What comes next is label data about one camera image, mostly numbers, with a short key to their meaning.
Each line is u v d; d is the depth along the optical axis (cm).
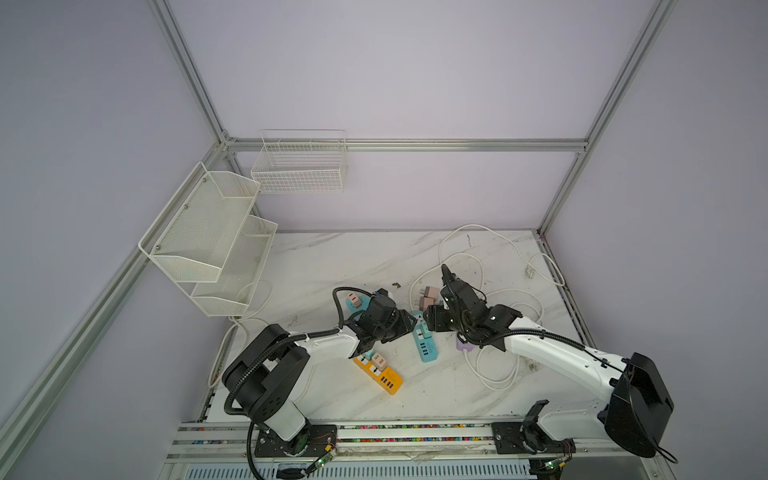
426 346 87
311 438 73
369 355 82
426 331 75
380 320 70
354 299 92
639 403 41
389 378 82
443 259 111
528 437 65
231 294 103
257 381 45
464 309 61
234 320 95
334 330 59
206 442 75
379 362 80
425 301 96
